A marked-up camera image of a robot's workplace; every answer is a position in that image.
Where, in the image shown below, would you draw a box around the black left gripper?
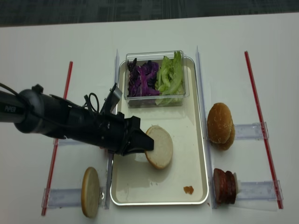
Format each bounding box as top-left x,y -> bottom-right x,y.
94,113 -> 154,156

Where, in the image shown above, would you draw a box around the bun bottom slice large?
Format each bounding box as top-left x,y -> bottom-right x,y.
145,126 -> 173,169

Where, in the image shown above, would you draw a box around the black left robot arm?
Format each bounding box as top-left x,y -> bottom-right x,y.
0,84 -> 154,156

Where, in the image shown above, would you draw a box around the green lettuce leaves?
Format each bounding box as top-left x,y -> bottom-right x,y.
155,51 -> 184,106

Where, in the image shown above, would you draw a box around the front meat patty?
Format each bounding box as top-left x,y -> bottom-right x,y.
213,168 -> 228,204

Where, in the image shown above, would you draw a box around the meat patty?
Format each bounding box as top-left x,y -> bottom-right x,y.
213,168 -> 228,204
225,171 -> 236,204

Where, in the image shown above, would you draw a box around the rear meat patty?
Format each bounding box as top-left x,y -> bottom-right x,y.
225,171 -> 236,204

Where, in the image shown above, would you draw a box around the white rectangular tray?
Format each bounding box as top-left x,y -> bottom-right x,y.
110,58 -> 209,206

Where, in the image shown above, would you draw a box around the purple cabbage leaves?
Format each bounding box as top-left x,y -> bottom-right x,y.
127,58 -> 160,97

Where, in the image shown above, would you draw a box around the clear plastic salad container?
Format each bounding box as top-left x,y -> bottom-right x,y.
124,50 -> 189,108

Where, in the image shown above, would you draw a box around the orange food crumb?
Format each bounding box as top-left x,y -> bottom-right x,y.
183,186 -> 194,195

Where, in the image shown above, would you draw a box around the bun bottom slice small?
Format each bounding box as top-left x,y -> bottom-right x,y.
81,167 -> 100,218

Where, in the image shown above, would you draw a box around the left red strip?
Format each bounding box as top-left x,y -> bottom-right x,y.
41,61 -> 73,217

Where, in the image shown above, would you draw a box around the red strip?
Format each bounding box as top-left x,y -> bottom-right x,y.
244,51 -> 284,210
41,61 -> 73,217

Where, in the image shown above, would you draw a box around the sesame bun top lower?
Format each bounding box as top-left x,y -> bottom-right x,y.
211,122 -> 235,151

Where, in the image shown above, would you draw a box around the sesame bun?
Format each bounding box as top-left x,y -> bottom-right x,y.
211,122 -> 235,151
207,103 -> 233,144

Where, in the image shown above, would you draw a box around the sesame bun top upper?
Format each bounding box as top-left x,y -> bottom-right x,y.
207,103 -> 233,144

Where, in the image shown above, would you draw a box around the right red strip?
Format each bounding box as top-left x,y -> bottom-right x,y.
244,51 -> 284,210

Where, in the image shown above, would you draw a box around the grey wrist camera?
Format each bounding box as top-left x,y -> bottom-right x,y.
100,83 -> 122,114

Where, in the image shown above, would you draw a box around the black camera cable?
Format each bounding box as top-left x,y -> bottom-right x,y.
83,93 -> 102,114

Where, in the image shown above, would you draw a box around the left lower clear bracket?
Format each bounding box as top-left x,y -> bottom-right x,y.
41,186 -> 110,209

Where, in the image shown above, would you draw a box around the clear bracket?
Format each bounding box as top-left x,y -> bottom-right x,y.
234,122 -> 269,140
210,180 -> 283,211
41,186 -> 110,209

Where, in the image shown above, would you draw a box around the right upper clear bracket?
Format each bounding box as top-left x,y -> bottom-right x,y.
234,122 -> 269,140

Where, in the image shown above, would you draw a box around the right lower clear bracket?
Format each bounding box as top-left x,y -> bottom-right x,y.
210,180 -> 283,211

